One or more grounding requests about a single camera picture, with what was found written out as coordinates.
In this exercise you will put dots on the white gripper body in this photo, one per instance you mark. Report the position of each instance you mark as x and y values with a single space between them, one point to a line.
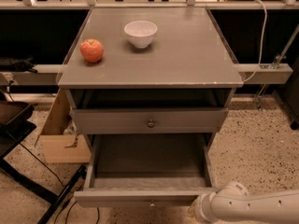
199 205

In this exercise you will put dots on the grey drawer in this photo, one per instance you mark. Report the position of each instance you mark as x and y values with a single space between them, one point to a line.
149 120
150 170

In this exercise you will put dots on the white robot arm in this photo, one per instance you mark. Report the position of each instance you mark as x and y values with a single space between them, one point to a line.
233 203

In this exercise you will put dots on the grey top drawer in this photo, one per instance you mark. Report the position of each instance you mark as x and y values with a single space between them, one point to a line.
149 120

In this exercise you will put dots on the grey drawer cabinet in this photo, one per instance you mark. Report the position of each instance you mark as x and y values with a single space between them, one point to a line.
185 66

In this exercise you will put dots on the cardboard box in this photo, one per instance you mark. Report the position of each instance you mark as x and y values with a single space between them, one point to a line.
60 141

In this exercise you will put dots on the white ceramic bowl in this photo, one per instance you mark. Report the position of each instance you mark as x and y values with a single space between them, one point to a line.
140 33

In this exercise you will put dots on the red apple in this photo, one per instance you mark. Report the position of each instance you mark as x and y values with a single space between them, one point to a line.
92 50

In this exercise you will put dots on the black cloth on rail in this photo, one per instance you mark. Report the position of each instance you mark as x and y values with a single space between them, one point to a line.
16 65

